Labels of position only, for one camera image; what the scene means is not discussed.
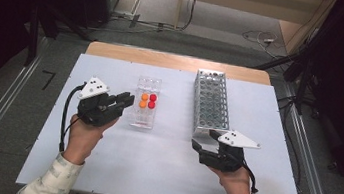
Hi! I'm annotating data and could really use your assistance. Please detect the metal test tube rack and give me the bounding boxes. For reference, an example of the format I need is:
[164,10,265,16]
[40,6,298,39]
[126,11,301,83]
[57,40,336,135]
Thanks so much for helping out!
[187,68,238,143]

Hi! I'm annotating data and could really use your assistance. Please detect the person's right hand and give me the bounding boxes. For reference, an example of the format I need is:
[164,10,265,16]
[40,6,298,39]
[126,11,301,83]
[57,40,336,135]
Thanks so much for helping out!
[205,163,261,194]

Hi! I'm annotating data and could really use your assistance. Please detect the white floor cable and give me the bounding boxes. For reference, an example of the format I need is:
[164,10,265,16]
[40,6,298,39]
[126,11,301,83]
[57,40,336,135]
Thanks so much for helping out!
[239,28,287,60]

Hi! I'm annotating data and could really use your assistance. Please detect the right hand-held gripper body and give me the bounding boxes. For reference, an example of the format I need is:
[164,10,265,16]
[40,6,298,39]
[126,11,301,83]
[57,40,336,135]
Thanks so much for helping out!
[197,125,263,177]

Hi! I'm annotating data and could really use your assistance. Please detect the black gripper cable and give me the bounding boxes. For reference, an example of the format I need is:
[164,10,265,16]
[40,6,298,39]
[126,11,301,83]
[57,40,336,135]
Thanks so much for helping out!
[237,160,263,194]
[57,80,88,155]

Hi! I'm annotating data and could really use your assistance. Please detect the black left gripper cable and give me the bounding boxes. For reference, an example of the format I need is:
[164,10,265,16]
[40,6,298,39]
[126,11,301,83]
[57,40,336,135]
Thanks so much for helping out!
[57,80,88,155]

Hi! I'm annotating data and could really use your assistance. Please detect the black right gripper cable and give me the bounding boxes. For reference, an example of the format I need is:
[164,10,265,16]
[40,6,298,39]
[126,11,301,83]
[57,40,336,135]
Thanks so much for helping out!
[237,160,263,194]

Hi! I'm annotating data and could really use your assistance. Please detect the black hanging cable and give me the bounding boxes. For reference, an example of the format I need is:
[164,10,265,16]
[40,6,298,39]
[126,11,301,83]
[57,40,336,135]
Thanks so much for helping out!
[173,0,202,34]

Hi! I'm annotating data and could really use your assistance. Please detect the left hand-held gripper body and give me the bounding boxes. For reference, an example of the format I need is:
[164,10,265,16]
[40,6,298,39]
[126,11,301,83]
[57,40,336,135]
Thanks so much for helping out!
[73,74,127,130]

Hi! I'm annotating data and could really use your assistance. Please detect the clear plastic tube rack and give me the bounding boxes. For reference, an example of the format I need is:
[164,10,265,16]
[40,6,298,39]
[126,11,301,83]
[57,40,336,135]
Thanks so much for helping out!
[129,74,163,131]

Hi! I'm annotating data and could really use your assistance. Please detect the light wooden cabinet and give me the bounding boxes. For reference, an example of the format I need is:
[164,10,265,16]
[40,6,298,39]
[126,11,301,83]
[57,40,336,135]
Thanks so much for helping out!
[172,0,338,60]

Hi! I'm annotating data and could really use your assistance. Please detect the person's left hand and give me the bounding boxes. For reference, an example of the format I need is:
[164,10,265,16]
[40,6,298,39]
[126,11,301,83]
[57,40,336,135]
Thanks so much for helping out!
[61,111,120,170]

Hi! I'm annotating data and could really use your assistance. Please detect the black metal stand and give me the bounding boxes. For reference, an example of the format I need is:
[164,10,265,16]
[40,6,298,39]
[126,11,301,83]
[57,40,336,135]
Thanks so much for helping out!
[22,1,102,75]

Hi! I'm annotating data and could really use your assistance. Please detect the wooden table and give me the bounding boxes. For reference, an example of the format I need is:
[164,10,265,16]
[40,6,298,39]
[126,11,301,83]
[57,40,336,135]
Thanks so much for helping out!
[83,39,274,87]

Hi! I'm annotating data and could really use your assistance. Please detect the black tripod stand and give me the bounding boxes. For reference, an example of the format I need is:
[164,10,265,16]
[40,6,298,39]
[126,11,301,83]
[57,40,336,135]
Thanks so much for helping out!
[247,0,344,123]

